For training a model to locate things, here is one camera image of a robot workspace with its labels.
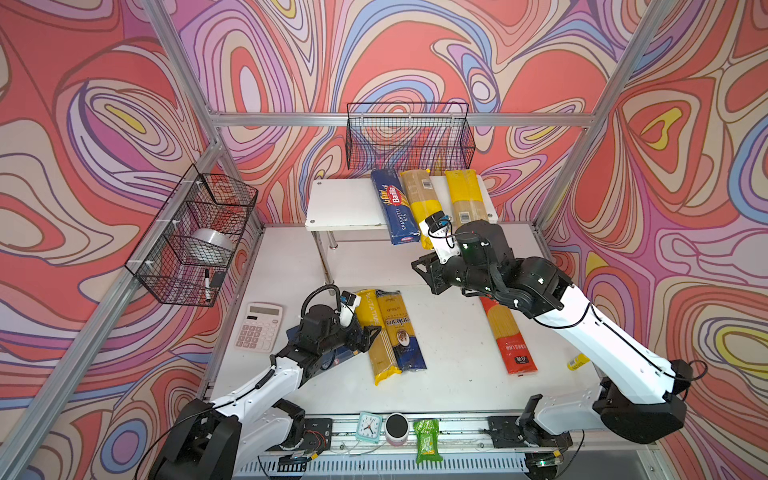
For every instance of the red spaghetti bag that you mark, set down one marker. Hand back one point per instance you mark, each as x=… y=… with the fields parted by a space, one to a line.
x=513 y=349

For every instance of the aluminium frame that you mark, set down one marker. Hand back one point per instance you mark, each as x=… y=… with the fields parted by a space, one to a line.
x=99 y=122

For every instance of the blue Barilla rigatoni box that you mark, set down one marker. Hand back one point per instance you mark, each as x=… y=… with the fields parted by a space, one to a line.
x=333 y=360

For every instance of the blue Ankara spaghetti bag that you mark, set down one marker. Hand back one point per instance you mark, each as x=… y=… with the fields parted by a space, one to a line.
x=400 y=331

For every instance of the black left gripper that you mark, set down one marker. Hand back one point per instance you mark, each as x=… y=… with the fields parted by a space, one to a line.
x=364 y=343

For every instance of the white pink calculator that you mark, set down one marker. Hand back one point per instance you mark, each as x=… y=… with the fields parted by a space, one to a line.
x=259 y=327

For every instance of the silver tape roll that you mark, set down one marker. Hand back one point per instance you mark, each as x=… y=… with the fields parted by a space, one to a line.
x=215 y=238

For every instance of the blue Barilla spaghetti box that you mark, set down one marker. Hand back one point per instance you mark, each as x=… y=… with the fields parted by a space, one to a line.
x=400 y=221

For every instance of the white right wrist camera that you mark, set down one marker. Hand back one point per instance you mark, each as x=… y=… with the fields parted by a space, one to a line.
x=438 y=228

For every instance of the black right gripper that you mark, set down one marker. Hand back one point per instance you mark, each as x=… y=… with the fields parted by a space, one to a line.
x=433 y=276

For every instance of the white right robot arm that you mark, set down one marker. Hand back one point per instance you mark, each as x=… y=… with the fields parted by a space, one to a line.
x=639 y=395

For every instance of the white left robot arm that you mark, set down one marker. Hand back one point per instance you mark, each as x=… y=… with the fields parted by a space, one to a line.
x=212 y=440

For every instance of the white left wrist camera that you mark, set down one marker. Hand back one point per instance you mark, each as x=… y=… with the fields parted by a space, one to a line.
x=349 y=302

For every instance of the clear yellow spaghetti bag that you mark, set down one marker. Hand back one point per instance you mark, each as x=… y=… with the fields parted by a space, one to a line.
x=466 y=196

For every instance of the black wire basket left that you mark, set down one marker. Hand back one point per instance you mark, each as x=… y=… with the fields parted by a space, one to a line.
x=168 y=262

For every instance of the teal alarm clock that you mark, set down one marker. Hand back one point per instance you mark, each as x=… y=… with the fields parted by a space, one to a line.
x=368 y=429

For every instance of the green snack packet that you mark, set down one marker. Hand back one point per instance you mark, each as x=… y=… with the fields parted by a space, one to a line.
x=427 y=436

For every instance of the black wire basket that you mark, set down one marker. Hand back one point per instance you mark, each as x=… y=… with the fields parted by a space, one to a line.
x=409 y=135
x=168 y=262

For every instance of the black wire basket back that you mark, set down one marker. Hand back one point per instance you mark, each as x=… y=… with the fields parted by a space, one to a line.
x=409 y=135

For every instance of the yellow Pastatime spaghetti bag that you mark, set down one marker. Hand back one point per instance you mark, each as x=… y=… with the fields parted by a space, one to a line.
x=381 y=353

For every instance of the white two-tier shelf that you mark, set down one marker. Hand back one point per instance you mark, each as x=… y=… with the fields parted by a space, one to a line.
x=348 y=226

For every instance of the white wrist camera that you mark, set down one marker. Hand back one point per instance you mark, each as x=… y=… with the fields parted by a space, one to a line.
x=349 y=302
x=438 y=228

